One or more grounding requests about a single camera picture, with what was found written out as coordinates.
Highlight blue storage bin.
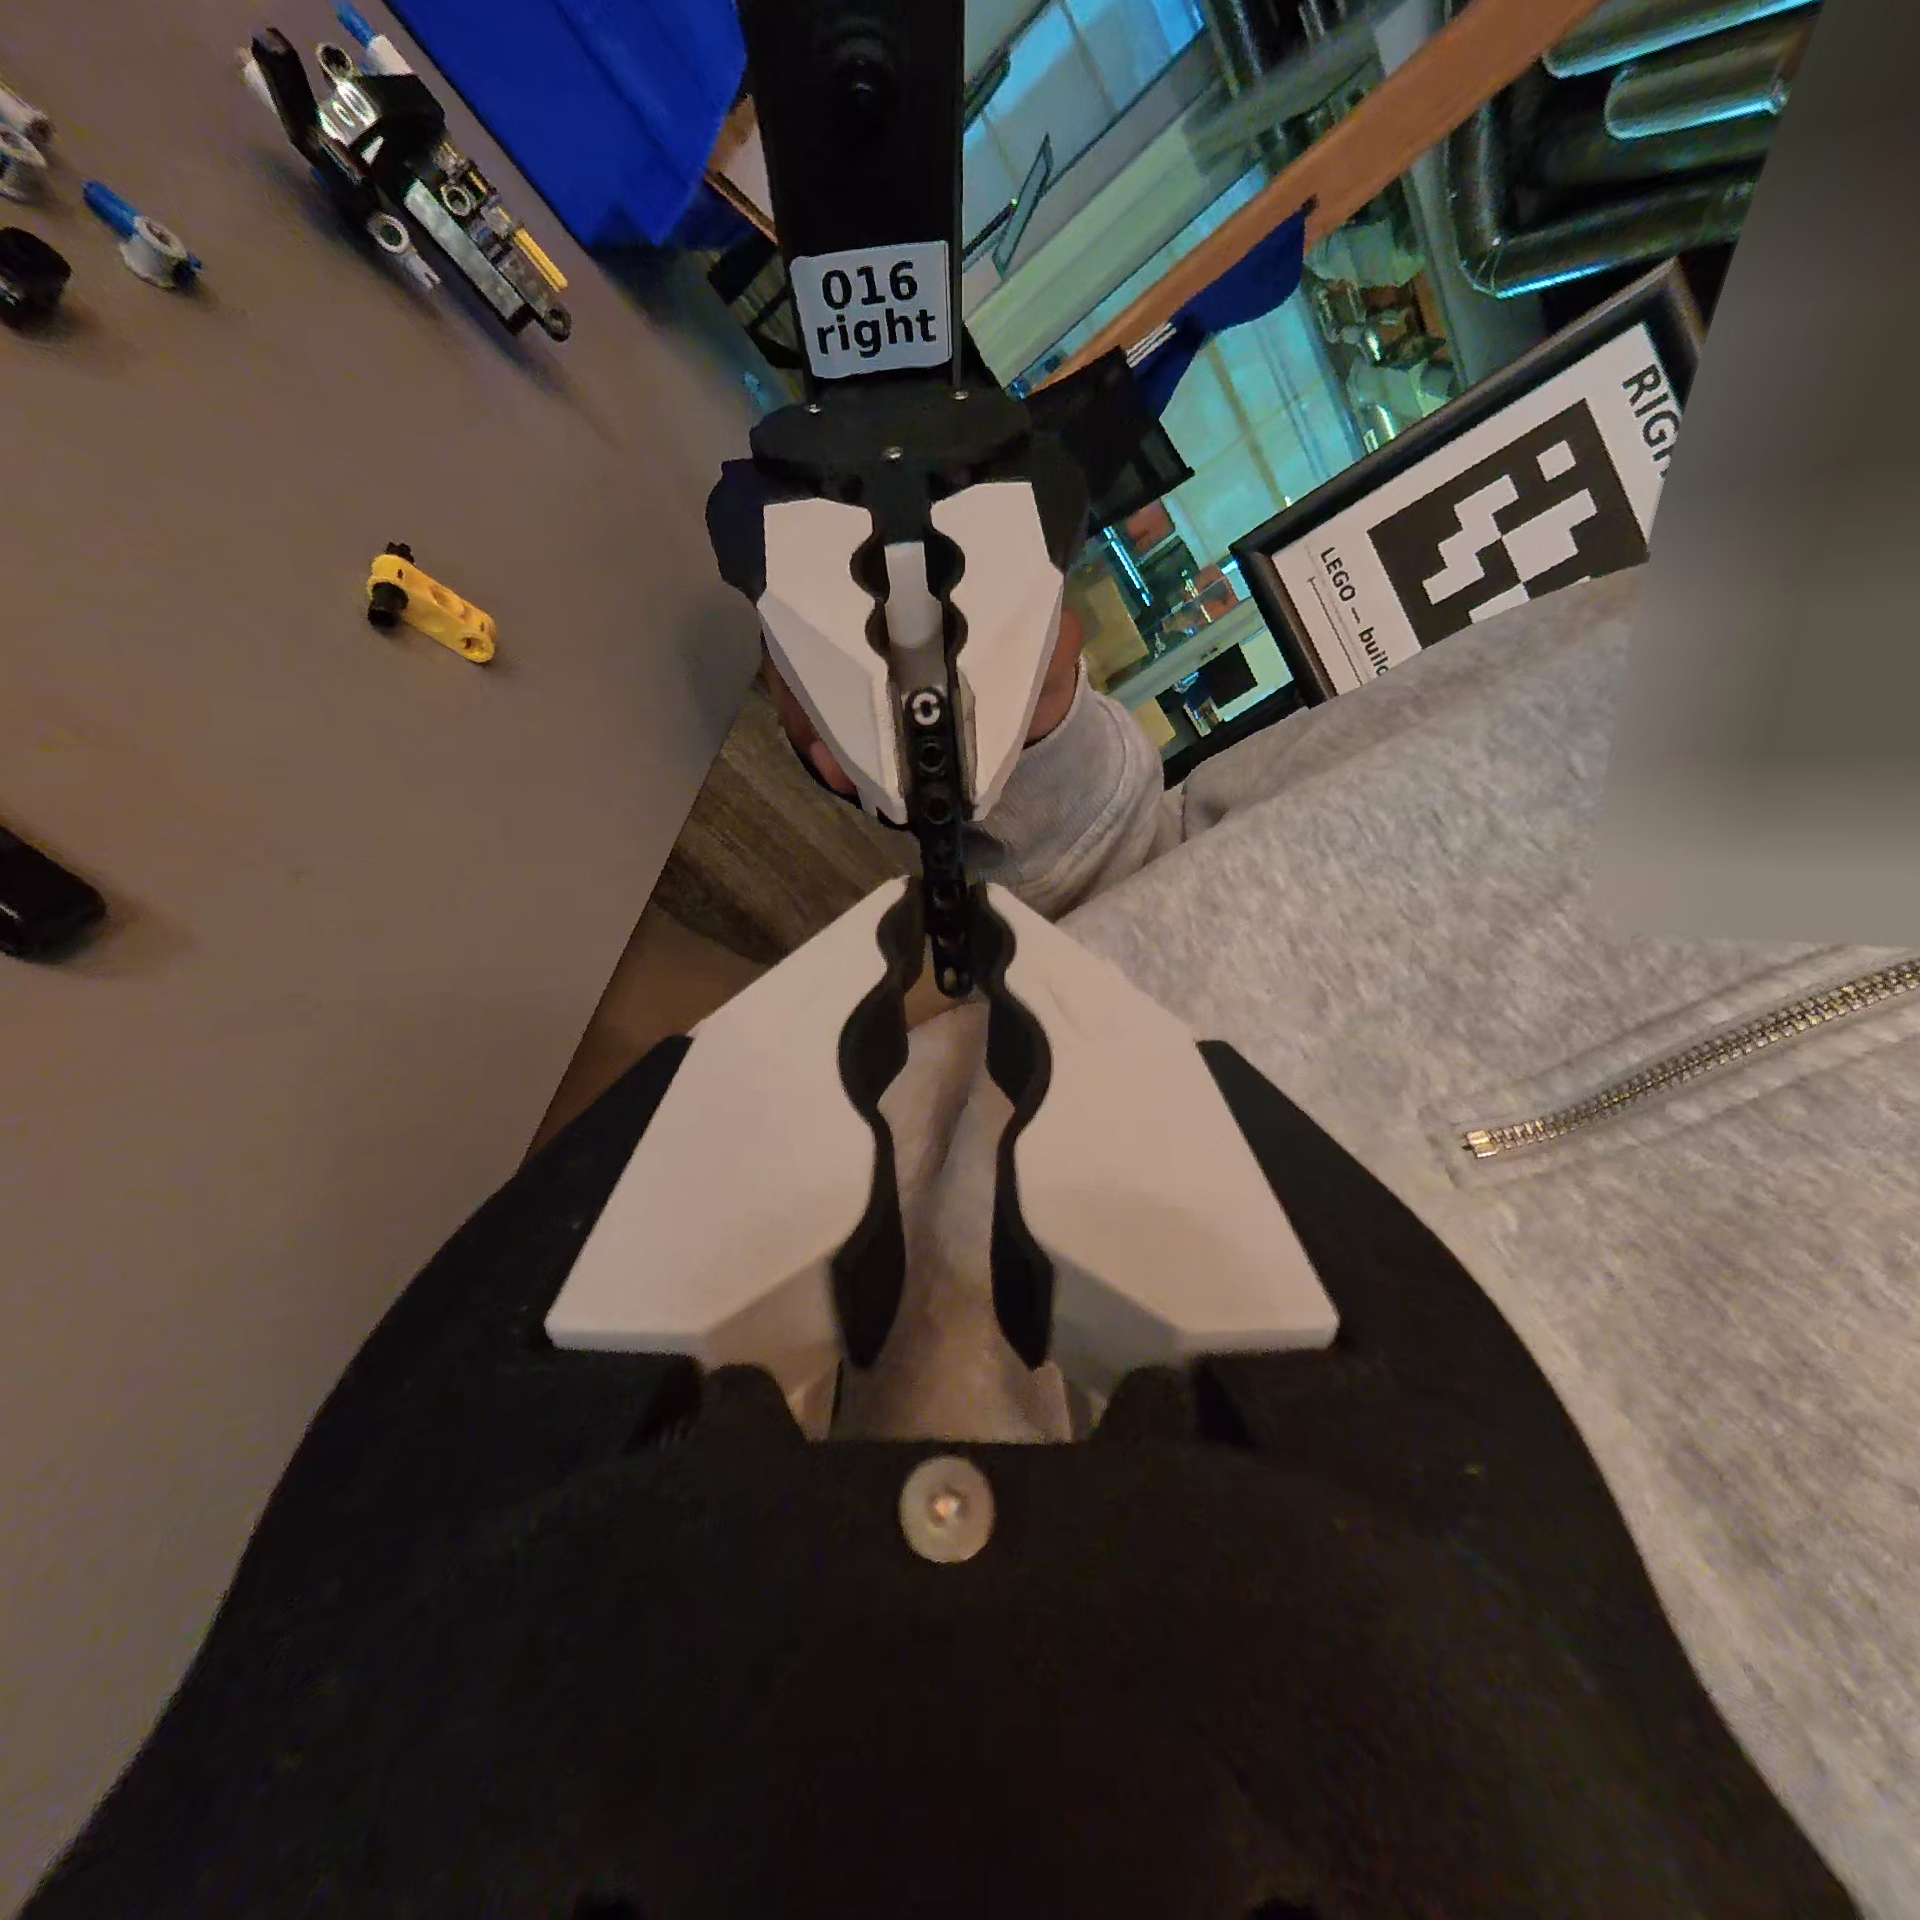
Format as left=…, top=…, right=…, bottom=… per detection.
left=382, top=0, right=753, bottom=253

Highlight person's right forearm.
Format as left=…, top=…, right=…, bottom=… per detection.
left=974, top=673, right=1190, bottom=923

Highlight blue and white lego pin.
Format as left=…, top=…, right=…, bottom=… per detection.
left=82, top=178, right=209, bottom=292

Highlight shiny metal pipes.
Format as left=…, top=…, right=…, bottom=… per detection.
left=1452, top=0, right=1825, bottom=302

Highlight person's right hand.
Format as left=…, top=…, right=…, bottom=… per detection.
left=762, top=592, right=1095, bottom=842

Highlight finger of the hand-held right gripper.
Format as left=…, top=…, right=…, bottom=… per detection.
left=757, top=495, right=912, bottom=828
left=936, top=481, right=1072, bottom=822

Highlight black lego beam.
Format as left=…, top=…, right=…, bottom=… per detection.
left=896, top=681, right=980, bottom=1001

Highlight black lego block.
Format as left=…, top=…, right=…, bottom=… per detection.
left=0, top=822, right=109, bottom=966

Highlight framed marker sign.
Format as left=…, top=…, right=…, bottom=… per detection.
left=1230, top=263, right=1708, bottom=707

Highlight black and yellow lego assembly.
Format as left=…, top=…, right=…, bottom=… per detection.
left=243, top=27, right=579, bottom=343

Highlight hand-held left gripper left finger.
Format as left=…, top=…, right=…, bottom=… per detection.
left=542, top=874, right=921, bottom=1418

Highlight yellow lego beam piece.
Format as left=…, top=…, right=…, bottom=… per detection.
left=363, top=543, right=499, bottom=666

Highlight grey zip hoodie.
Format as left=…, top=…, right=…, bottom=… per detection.
left=839, top=577, right=1920, bottom=1920

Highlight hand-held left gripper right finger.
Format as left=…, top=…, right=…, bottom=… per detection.
left=974, top=881, right=1342, bottom=1428

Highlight small black lego piece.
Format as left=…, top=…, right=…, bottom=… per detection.
left=0, top=225, right=75, bottom=327

